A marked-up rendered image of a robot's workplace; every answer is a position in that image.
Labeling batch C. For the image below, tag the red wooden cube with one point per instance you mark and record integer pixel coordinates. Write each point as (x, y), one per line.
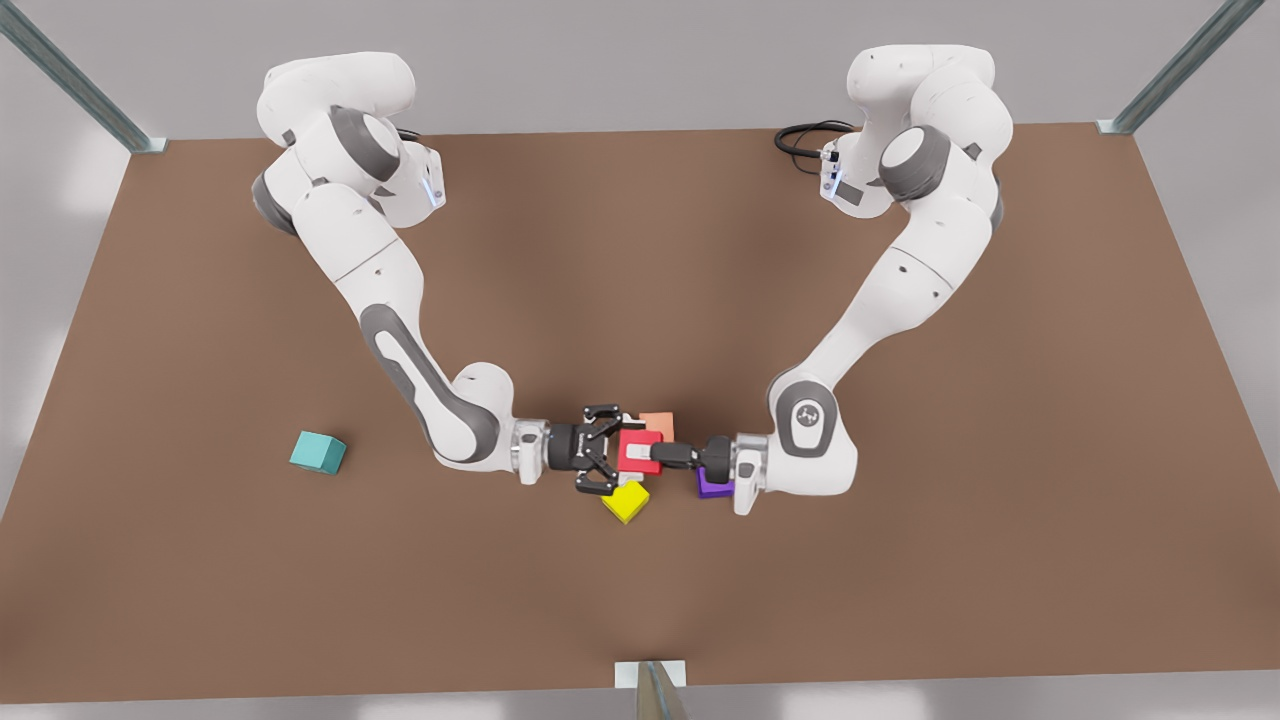
(636, 450)

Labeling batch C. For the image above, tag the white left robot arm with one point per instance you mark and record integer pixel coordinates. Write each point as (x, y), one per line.
(920, 250)

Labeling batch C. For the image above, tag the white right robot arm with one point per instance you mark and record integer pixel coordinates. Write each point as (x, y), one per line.
(340, 240)

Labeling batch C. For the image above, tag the purple wooden cube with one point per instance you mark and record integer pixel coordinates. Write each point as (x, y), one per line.
(712, 486)

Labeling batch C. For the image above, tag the salmon orange wooden cube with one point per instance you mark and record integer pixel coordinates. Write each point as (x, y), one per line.
(660, 424)

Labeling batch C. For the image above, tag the yellow wooden cube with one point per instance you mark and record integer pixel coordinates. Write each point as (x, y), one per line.
(626, 502)

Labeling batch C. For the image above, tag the teal blue wooden cube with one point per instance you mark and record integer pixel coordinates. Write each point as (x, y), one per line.
(317, 452)

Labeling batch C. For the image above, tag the silver frame post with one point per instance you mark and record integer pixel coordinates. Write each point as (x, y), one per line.
(70, 75)
(1180, 65)
(650, 690)

